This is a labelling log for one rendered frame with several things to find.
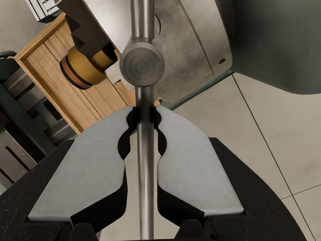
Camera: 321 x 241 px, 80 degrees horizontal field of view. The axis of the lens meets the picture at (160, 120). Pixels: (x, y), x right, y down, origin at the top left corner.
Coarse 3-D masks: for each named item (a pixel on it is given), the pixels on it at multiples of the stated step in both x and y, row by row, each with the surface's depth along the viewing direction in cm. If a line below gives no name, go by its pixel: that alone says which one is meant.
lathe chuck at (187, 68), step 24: (96, 0) 21; (120, 0) 21; (168, 0) 21; (120, 24) 22; (168, 24) 22; (120, 48) 23; (168, 48) 24; (192, 48) 24; (168, 72) 26; (192, 72) 28; (168, 96) 31
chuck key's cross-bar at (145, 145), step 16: (144, 0) 9; (144, 16) 9; (144, 32) 10; (144, 96) 12; (144, 112) 12; (144, 128) 13; (144, 144) 13; (144, 160) 14; (144, 176) 14; (144, 192) 14; (144, 208) 15; (144, 224) 15
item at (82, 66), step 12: (72, 48) 36; (108, 48) 40; (72, 60) 36; (84, 60) 35; (96, 60) 36; (108, 60) 37; (72, 72) 36; (84, 72) 36; (96, 72) 36; (72, 84) 38; (84, 84) 38; (96, 84) 40
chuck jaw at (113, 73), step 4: (116, 64) 37; (108, 68) 37; (112, 68) 37; (116, 68) 37; (104, 72) 38; (108, 72) 38; (112, 72) 38; (116, 72) 38; (120, 72) 37; (108, 76) 38; (112, 76) 38; (116, 76) 38; (120, 76) 38; (112, 80) 38; (116, 80) 38; (120, 80) 41; (124, 80) 38; (124, 84) 38; (128, 84) 38; (128, 88) 38; (132, 88) 38; (156, 96) 38; (156, 100) 39
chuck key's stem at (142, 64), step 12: (156, 36) 11; (132, 48) 9; (144, 48) 9; (156, 48) 9; (120, 60) 9; (132, 60) 9; (144, 60) 9; (156, 60) 9; (132, 72) 9; (144, 72) 9; (156, 72) 9; (132, 84) 10; (144, 84) 10
